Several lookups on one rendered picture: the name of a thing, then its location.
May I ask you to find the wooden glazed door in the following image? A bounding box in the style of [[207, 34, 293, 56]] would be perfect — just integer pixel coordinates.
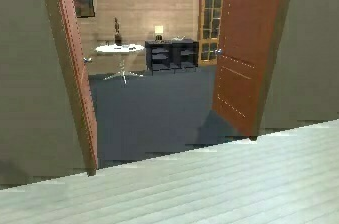
[[197, 0, 224, 66]]

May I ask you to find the small table lamp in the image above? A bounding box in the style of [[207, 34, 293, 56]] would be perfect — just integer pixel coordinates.
[[154, 25, 164, 42]]

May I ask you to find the framed wall picture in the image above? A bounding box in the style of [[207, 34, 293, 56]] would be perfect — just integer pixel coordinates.
[[74, 0, 96, 19]]

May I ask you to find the black shelf cabinet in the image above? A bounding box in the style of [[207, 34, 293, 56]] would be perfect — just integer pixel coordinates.
[[144, 38, 200, 76]]

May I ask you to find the red-brown room door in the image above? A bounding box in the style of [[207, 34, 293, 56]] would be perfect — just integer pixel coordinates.
[[211, 0, 291, 137], [45, 0, 99, 177]]

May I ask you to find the white round table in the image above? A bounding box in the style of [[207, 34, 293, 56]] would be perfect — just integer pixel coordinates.
[[94, 43, 145, 85]]

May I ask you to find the dark statuette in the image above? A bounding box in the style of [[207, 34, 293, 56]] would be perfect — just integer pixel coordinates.
[[113, 17, 123, 46]]

